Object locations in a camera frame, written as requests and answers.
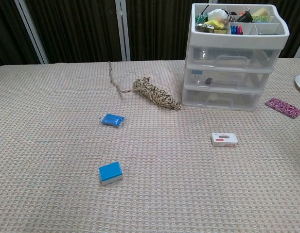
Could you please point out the small white box red label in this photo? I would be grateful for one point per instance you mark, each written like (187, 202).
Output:
(224, 139)

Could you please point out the blue wrapped packet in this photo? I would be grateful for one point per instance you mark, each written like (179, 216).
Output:
(111, 120)

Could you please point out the beige woven tablecloth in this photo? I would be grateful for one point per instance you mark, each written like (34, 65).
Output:
(164, 182)

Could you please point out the blue white block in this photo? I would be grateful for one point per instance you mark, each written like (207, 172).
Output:
(109, 172)

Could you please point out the small dark oval item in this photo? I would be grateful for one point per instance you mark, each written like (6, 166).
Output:
(208, 81)

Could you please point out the shiny colourful snack packet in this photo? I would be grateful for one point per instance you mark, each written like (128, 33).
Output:
(203, 28)

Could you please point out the yellow packet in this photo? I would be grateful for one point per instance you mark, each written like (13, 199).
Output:
(214, 24)

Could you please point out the dark pleated curtain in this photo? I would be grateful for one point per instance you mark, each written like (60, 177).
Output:
(79, 26)

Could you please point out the white crumpled ball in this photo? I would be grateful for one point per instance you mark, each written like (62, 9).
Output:
(217, 14)

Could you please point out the purple patterned packet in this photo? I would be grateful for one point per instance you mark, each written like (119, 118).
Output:
(283, 108)

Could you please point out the black clip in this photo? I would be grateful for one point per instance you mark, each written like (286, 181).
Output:
(244, 17)

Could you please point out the blue green snack packet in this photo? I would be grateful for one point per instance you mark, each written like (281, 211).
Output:
(261, 19)

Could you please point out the yellow sponge wedge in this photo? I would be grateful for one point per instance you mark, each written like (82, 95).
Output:
(260, 11)

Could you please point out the white plastic drawer organizer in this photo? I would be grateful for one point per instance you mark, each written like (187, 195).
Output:
(237, 40)

